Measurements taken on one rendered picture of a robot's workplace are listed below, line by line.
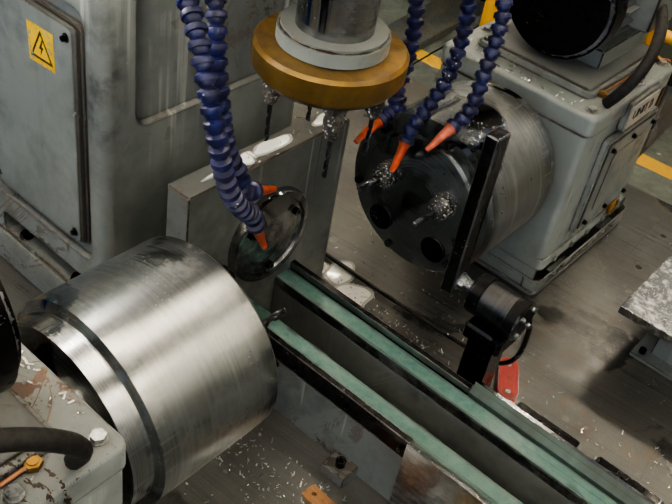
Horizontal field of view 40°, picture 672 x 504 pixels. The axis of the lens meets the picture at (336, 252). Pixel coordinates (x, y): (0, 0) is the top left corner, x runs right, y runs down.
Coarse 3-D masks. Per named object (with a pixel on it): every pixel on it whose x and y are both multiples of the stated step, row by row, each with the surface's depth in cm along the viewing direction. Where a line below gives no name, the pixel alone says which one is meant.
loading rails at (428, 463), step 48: (288, 288) 133; (288, 336) 125; (336, 336) 130; (384, 336) 128; (288, 384) 125; (336, 384) 118; (384, 384) 128; (432, 384) 122; (480, 384) 121; (336, 432) 122; (384, 432) 115; (432, 432) 125; (480, 432) 119; (528, 432) 118; (336, 480) 121; (384, 480) 120; (432, 480) 112; (480, 480) 111; (528, 480) 116; (576, 480) 113
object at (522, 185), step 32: (448, 96) 133; (512, 96) 135; (384, 128) 131; (480, 128) 128; (512, 128) 131; (544, 128) 137; (384, 160) 134; (416, 160) 130; (448, 160) 126; (512, 160) 129; (544, 160) 134; (384, 192) 137; (416, 192) 133; (448, 192) 129; (512, 192) 129; (544, 192) 137; (384, 224) 139; (416, 224) 125; (448, 224) 131; (512, 224) 133; (416, 256) 139; (448, 256) 135; (480, 256) 133
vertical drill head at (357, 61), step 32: (320, 0) 96; (352, 0) 95; (256, 32) 102; (288, 32) 99; (320, 32) 98; (352, 32) 98; (384, 32) 102; (256, 64) 101; (288, 64) 98; (320, 64) 98; (352, 64) 98; (384, 64) 101; (288, 96) 99; (320, 96) 97; (352, 96) 98; (384, 96) 100
